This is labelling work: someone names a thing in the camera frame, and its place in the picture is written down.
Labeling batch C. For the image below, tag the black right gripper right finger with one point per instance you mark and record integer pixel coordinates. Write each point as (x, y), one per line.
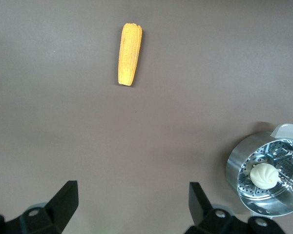
(200, 209)

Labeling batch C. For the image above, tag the stainless steel steamer pot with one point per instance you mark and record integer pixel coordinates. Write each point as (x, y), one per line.
(236, 158)

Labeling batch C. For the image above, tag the white steamed bun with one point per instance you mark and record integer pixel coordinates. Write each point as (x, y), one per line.
(263, 176)

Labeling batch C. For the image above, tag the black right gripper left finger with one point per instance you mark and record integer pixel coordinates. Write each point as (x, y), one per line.
(61, 207)

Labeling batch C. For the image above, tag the brown table cover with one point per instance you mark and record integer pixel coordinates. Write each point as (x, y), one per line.
(63, 122)

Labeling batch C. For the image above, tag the yellow corn cob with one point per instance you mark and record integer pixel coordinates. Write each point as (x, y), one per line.
(129, 56)

